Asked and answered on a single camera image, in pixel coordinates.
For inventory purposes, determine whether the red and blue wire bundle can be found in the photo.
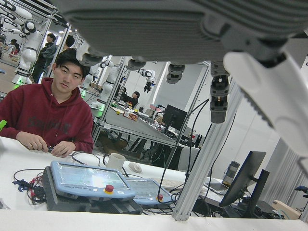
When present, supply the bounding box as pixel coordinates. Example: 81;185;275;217
13;168;46;205

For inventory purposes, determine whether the white computer mouse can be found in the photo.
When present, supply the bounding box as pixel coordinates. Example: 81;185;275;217
127;162;142;173

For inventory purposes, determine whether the standing person dark jacket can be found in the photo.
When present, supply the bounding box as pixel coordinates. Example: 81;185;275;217
32;33;58;84

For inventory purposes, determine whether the white robot arm black gripper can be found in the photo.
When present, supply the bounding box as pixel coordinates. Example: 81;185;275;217
137;68;156;94

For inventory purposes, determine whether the grey water bottle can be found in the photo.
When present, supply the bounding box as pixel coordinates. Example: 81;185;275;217
223;160;241;186

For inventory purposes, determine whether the grey-backed monitor on stand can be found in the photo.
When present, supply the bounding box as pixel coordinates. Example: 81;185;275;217
218;151;270;218

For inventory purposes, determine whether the aluminium profile post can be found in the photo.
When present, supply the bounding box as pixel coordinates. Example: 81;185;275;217
172;77;244;221

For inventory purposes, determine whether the large blue-grey teach pendant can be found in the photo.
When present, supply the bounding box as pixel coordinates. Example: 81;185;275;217
50;160;137;200

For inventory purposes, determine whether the black looped cable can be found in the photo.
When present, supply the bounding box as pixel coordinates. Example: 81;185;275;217
71;150;101;167

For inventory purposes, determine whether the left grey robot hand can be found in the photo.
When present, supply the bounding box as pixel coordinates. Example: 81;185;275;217
51;0;308;178

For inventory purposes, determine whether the white mug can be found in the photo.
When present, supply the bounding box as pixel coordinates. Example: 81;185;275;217
105;153;126;170

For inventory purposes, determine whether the small black monitor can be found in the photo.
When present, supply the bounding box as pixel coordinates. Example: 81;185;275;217
162;104;188;132

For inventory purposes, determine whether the seated black-haired person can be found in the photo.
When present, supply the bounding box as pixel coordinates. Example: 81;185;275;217
120;88;141;109

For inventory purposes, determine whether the person in red hoodie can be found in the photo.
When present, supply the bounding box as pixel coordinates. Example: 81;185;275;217
0;48;94;158

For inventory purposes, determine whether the black hanging cable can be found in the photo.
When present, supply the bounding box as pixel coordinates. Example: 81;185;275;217
158;98;210;192

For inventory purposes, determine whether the small blue-grey teach pendant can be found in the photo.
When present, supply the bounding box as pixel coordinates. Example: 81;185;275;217
125;178;174;205

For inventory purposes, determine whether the white humanoid robot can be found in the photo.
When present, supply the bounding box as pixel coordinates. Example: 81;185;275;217
12;21;43;85

